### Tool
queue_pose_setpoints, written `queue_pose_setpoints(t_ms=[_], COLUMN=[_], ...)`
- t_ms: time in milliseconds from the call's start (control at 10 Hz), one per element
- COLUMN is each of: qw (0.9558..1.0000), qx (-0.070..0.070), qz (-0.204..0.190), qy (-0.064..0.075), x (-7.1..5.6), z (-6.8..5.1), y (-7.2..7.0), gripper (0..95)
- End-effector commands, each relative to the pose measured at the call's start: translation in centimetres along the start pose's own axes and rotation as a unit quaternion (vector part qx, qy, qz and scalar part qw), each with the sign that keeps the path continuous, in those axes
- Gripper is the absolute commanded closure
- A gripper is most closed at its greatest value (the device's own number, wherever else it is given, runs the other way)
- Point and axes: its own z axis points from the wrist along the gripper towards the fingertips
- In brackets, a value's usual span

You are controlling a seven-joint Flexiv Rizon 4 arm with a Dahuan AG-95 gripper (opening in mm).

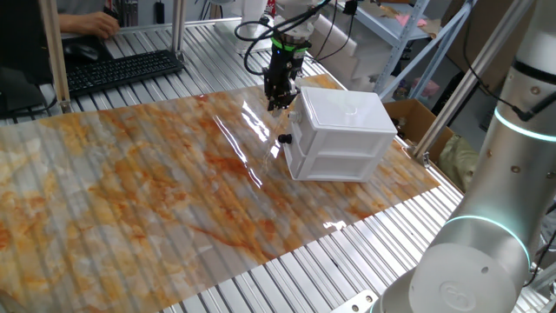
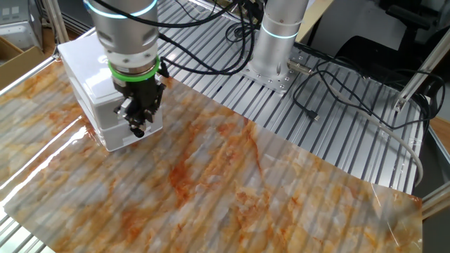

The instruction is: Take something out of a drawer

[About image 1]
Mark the olive green bag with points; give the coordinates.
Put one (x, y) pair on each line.
(456, 165)

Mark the black computer monitor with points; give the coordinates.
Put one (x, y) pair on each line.
(21, 43)

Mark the blue grey metal shelf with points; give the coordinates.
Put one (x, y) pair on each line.
(382, 26)

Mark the grey aluminium frame post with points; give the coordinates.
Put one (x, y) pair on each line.
(177, 26)

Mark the tan frame post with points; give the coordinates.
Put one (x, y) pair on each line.
(56, 52)

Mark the black gripper body green ring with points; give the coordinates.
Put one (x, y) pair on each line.
(284, 74)

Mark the black mouse pad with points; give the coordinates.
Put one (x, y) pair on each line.
(104, 50)

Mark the person's forearm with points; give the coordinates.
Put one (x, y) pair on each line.
(65, 24)

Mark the slanted aluminium frame post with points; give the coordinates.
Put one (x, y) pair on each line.
(447, 117)

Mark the black wall adapter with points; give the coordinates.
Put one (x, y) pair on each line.
(160, 12)

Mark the person's grey shirt torso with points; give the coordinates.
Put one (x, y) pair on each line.
(82, 5)

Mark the black keyboard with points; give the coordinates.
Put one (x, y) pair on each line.
(121, 69)

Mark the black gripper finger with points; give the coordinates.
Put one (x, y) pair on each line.
(281, 105)
(272, 106)

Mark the red canister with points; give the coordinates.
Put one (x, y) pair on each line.
(271, 8)

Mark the orange marble pattern mat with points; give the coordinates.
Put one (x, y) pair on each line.
(130, 174)

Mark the metal bracket plate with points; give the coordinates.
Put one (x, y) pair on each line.
(356, 302)

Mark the open cardboard box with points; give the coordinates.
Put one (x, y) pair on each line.
(417, 115)

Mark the black computer mouse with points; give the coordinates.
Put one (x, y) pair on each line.
(82, 52)

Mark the person's bare hand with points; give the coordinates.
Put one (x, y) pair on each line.
(95, 25)

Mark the grey metal profile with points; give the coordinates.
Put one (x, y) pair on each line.
(130, 13)

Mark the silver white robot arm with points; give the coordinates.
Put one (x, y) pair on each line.
(499, 174)

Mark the white plastic drawer cabinet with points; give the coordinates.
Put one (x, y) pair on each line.
(347, 108)

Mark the large brown cardboard panel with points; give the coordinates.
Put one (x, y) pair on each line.
(482, 26)

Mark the pink soft object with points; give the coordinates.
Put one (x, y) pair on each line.
(428, 88)

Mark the white foam blocks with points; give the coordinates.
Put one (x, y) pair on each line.
(347, 61)

